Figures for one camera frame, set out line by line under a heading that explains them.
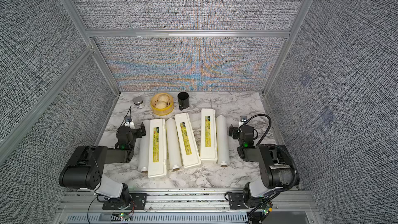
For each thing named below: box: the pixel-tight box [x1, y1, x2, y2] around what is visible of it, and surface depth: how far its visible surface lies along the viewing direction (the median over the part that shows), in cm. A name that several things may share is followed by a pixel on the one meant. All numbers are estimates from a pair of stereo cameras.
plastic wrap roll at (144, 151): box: [137, 119, 151, 174], surface depth 85 cm
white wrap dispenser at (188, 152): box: [174, 112, 202, 169], surface depth 86 cm
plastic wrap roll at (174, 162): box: [165, 117, 182, 172], surface depth 89 cm
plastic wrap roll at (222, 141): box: [216, 115, 230, 168], surface depth 91 cm
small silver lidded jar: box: [133, 96, 146, 109], surface depth 111 cm
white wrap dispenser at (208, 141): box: [200, 108, 219, 164], surface depth 87 cm
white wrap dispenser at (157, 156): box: [147, 118, 167, 179], surface depth 83 cm
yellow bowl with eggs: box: [150, 92, 175, 116], surface depth 108 cm
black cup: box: [177, 91, 190, 111], surface depth 108 cm
